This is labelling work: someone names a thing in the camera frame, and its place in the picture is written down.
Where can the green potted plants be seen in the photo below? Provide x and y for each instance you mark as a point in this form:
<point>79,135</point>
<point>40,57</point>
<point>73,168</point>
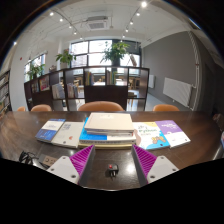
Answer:
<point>115,51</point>

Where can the tall wall bookshelf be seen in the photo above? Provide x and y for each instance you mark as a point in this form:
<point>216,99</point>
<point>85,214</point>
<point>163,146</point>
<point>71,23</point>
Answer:
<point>4,93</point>

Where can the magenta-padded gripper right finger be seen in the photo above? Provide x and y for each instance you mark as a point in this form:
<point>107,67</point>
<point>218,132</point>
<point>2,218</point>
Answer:
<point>160,168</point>

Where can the small white wall radiator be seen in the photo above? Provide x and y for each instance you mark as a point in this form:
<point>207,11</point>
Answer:
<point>151,81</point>

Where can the large blue book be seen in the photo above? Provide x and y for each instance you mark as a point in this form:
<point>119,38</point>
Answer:
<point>87,136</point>

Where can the ceiling air conditioner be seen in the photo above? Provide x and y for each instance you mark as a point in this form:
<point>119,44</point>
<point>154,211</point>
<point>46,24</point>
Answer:
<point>96,25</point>

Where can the blue cover book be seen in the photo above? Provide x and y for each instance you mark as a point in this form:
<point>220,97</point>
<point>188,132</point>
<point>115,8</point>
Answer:
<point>50,130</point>

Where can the ceiling spot lights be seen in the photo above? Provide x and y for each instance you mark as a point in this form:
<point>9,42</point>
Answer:
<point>144,4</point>

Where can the large yellowish book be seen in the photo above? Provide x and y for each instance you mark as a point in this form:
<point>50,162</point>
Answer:
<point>100,146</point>

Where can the dark cube shelf unit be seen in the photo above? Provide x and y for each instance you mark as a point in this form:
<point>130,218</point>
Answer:
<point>106,95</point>

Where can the small black charger block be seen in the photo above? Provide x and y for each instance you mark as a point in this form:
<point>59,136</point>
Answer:
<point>112,170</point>

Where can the purple cover book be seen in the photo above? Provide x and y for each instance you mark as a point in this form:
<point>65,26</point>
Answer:
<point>171,131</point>

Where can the large bright window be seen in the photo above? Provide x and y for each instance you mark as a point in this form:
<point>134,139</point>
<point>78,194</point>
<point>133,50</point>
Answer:
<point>95,50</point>

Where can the orange chairs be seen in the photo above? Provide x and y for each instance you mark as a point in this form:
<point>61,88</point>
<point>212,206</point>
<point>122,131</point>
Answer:
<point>100,106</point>

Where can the large grey-white book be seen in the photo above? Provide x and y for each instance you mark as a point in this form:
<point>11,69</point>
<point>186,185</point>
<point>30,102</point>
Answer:
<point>108,121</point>

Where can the white cover book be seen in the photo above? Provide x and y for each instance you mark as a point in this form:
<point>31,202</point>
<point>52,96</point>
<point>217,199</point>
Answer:
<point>68,133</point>

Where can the cyan illustrated book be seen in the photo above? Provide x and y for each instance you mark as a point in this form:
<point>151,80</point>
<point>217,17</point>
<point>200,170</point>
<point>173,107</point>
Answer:
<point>150,135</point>

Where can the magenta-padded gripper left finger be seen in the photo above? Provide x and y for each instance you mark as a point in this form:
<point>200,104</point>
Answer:
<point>65,168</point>

